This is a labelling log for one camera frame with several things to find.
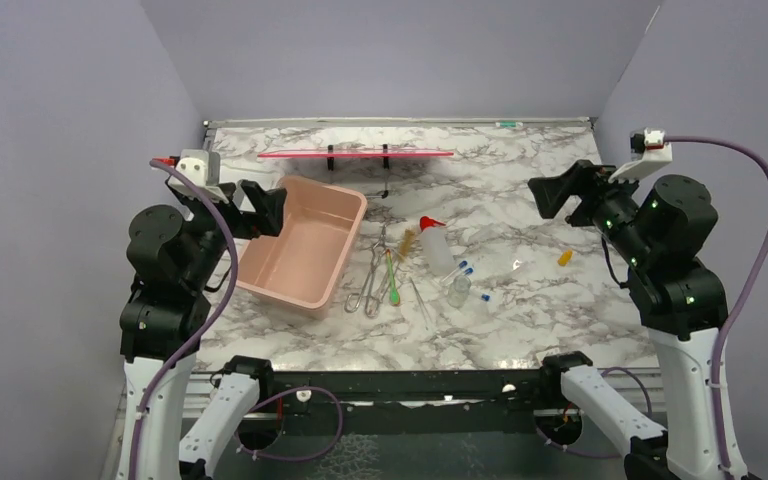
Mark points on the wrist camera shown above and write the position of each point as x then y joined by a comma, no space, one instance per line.
200,167
650,152

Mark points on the black wire stand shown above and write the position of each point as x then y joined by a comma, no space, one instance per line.
370,172

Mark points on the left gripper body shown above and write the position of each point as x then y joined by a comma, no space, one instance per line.
204,220

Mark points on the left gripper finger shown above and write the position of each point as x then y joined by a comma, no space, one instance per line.
261,201
266,219

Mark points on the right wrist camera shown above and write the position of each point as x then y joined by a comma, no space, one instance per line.
650,152

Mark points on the metal crucible tongs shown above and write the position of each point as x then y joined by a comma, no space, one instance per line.
365,297

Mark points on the metal tweezers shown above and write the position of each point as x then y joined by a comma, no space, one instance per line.
421,304

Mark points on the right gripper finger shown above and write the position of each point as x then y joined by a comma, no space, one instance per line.
551,195
582,170

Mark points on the bristle tube brush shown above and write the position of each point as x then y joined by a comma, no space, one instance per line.
405,244

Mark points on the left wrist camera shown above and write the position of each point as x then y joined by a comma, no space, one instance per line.
200,167

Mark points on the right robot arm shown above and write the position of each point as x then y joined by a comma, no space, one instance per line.
681,303

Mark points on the wash bottle red cap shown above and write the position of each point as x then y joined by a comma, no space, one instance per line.
435,246

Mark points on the pink plastic bin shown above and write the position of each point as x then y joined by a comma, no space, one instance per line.
299,270

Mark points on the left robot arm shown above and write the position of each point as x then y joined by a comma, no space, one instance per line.
166,315

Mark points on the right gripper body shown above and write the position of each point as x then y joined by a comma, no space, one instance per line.
609,205

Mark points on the black base frame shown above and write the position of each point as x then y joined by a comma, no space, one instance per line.
321,403

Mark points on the small glass jar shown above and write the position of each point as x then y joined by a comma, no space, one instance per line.
458,291

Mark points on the blue cap test tube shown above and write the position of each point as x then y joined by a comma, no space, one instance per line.
462,265

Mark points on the small orange cap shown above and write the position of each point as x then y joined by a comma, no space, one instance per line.
565,258

